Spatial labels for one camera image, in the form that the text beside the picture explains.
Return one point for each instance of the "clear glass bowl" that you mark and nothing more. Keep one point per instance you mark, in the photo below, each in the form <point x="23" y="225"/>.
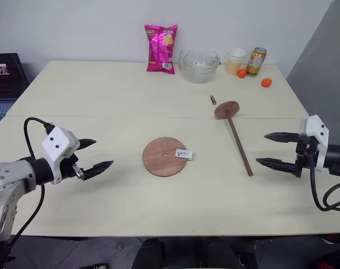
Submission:
<point x="198" y="66"/>

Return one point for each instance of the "pink chips bag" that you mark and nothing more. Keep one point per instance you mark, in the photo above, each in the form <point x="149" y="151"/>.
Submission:
<point x="161" y="49"/>

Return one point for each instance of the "small orange fruit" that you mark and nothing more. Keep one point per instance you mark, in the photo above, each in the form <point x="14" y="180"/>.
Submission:
<point x="266" y="83"/>
<point x="241" y="73"/>

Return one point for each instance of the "wooden stick with disc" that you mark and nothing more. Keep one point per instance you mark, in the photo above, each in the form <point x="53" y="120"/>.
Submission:
<point x="237" y="137"/>

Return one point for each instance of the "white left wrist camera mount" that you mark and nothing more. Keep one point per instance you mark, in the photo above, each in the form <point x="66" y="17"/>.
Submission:
<point x="56" y="148"/>

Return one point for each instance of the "plastic cup with juice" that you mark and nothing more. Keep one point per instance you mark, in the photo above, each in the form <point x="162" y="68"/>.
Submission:
<point x="235" y="61"/>

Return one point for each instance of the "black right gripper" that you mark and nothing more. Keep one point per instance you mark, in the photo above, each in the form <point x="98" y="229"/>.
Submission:
<point x="303" y="157"/>

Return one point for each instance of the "black laptop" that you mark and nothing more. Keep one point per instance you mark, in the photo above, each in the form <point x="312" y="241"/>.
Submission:
<point x="4" y="84"/>

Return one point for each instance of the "black gold battery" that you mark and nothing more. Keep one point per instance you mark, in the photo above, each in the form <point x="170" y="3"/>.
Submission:
<point x="212" y="99"/>

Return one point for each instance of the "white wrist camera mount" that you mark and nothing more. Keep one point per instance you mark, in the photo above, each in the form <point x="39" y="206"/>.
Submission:
<point x="56" y="148"/>
<point x="316" y="137"/>

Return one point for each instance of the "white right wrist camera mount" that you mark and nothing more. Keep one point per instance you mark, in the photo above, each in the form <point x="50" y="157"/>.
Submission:
<point x="316" y="137"/>

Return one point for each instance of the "small white labelled box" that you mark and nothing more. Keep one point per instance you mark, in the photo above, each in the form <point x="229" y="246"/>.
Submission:
<point x="184" y="154"/>

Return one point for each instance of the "dark rounded robot foot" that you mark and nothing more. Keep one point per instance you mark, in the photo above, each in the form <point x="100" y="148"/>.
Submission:
<point x="150" y="253"/>

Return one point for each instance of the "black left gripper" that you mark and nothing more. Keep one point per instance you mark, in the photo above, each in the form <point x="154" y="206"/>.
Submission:
<point x="69" y="165"/>

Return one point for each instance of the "orange green drink can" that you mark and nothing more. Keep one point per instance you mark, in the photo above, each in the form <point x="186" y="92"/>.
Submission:
<point x="256" y="62"/>

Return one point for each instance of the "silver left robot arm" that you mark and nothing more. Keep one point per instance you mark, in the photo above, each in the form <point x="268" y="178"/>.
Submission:
<point x="3" y="179"/>

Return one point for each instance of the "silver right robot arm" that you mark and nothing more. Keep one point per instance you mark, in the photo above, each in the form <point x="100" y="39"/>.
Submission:
<point x="339" y="159"/>

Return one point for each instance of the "round wooden base disc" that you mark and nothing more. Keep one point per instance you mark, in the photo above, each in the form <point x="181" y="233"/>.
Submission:
<point x="164" y="157"/>

